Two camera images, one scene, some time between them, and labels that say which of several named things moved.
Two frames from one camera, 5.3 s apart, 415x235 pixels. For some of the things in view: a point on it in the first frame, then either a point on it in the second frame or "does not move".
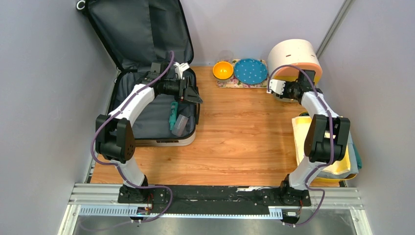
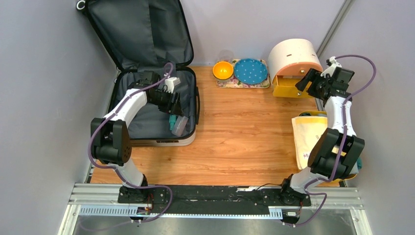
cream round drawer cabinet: (298, 52) does not move
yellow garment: (300, 125) does not move
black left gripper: (190, 94) -> (176, 108)
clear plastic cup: (179, 125) does not move
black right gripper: (288, 83) -> (313, 76)
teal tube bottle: (173, 113) does not move
